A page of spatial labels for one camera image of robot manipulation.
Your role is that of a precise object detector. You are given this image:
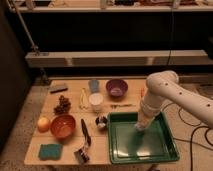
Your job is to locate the black cable on floor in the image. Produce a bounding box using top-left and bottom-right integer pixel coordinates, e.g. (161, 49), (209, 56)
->
(163, 101), (213, 171)

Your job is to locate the orange carrot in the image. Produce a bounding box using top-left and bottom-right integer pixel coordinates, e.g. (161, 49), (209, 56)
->
(140, 88), (145, 98)

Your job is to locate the orange bowl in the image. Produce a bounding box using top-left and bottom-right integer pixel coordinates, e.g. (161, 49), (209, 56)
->
(50, 115), (76, 139)

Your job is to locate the purple bowl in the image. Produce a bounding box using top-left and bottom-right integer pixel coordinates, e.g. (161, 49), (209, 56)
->
(106, 79), (128, 97)

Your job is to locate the teal sponge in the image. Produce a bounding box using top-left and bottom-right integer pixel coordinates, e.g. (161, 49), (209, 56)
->
(38, 144), (62, 160)

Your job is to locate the thin utensil on table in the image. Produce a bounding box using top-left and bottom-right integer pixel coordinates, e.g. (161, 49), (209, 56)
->
(110, 104), (135, 109)

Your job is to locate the blue cup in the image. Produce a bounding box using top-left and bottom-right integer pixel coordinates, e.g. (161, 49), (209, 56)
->
(88, 79), (99, 93)

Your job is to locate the white cup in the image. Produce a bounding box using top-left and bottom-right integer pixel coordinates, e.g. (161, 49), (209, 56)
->
(89, 93), (103, 112)

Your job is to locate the wooden table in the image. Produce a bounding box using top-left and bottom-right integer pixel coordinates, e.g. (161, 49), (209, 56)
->
(24, 79), (146, 165)

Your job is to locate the green plastic tray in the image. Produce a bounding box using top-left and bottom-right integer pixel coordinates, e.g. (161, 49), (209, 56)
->
(107, 112), (179, 164)

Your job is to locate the metal shelf rack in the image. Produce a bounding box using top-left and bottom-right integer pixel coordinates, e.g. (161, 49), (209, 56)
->
(5, 0), (213, 78)

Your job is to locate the black handled tool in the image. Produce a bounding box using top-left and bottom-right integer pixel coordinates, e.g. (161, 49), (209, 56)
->
(81, 119), (91, 146)

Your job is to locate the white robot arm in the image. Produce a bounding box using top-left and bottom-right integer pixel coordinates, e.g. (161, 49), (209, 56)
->
(135, 70), (213, 131)

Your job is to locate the white wrapped gripper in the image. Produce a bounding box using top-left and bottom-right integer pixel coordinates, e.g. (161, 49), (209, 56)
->
(135, 102), (160, 131)

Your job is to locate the dark eraser block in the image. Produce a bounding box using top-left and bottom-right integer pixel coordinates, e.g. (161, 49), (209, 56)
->
(49, 84), (68, 94)

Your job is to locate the bunch of dark grapes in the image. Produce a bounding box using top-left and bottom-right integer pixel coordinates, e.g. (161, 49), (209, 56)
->
(54, 95), (71, 115)

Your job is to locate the apple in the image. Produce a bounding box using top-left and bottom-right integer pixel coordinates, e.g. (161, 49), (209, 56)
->
(37, 117), (50, 132)

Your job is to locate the banana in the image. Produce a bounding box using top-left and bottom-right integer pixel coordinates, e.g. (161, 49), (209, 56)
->
(79, 88), (89, 109)

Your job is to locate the small dark round object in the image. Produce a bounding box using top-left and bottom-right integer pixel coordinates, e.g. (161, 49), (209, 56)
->
(95, 116), (108, 130)

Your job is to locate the small brush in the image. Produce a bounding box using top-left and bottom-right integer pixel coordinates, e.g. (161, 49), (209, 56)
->
(74, 147), (90, 164)

